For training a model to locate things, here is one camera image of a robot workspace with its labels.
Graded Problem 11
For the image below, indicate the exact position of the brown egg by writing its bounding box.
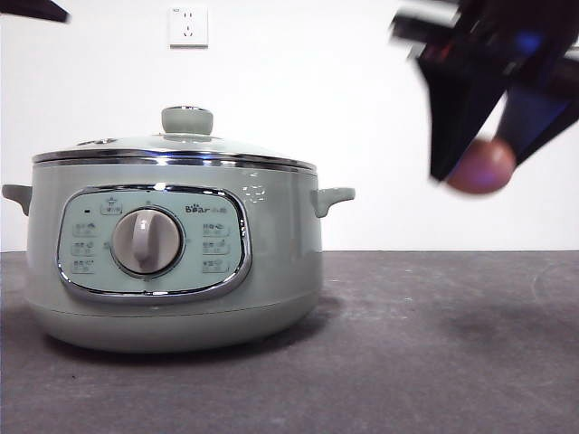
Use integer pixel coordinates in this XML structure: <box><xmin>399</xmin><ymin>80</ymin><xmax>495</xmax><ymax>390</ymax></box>
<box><xmin>445</xmin><ymin>137</ymin><xmax>517</xmax><ymax>196</ymax></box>

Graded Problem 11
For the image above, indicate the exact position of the glass lid with green knob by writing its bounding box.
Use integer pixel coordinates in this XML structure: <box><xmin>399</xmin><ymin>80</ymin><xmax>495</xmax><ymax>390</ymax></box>
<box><xmin>31</xmin><ymin>105</ymin><xmax>318</xmax><ymax>174</ymax></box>

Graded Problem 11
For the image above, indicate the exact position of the pale green electric pot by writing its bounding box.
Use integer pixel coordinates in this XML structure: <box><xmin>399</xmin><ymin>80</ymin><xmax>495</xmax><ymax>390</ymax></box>
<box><xmin>1</xmin><ymin>161</ymin><xmax>356</xmax><ymax>354</ymax></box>

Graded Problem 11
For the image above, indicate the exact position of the white wall socket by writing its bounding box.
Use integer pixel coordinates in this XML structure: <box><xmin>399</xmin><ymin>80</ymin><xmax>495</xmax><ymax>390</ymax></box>
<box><xmin>168</xmin><ymin>6</ymin><xmax>210</xmax><ymax>50</ymax></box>

